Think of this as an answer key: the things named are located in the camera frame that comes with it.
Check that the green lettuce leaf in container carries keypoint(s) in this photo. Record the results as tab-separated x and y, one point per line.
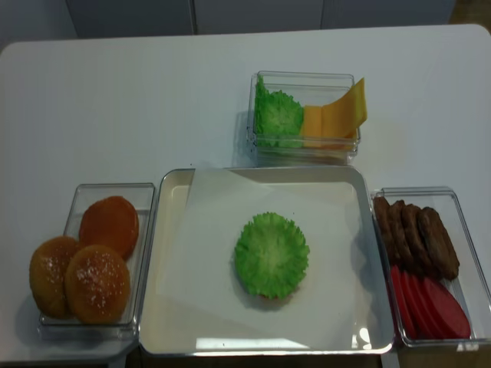
278	118

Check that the left yellow cheese slice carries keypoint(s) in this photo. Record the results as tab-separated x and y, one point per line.
312	122

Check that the tall leaning cheese slice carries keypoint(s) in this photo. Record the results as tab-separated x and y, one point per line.
341	118

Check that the clear bun container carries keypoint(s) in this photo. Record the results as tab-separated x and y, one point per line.
142	197

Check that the red tomato slice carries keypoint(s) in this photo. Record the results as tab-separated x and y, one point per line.
447	313
410	329
413	307
425	317

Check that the sesame bun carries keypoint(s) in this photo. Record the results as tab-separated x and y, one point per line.
97	285
47	270

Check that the rightmost red tomato slice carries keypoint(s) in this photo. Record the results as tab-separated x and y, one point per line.
447	313

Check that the green lettuce leaf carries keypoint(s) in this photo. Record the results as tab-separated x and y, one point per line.
271	255
278	118

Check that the clear lettuce cheese container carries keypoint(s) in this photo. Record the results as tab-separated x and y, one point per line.
308	89

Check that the clear patty tomato container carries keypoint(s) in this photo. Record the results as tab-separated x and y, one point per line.
469	288

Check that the leftmost red tomato slice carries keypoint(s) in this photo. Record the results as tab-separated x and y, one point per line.
410	329

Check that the plain orange bun half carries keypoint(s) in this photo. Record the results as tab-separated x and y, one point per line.
112	222

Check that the left sesame bun top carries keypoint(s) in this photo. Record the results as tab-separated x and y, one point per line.
47	270

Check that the bottom bun half on tray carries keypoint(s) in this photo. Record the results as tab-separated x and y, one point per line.
276	298

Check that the brown meat patty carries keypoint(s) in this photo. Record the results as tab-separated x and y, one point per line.
422	263
438	243
406	258
381	208

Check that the rightmost brown meat patty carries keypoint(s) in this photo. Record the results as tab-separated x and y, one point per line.
438	243

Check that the right sesame bun top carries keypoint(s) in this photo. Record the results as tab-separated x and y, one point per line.
97	285

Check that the leftmost brown meat patty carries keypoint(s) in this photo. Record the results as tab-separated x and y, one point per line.
381	208

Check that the white metal tray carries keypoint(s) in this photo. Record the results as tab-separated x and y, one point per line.
157	327

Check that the white parchment paper sheet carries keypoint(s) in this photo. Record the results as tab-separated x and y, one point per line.
331	308

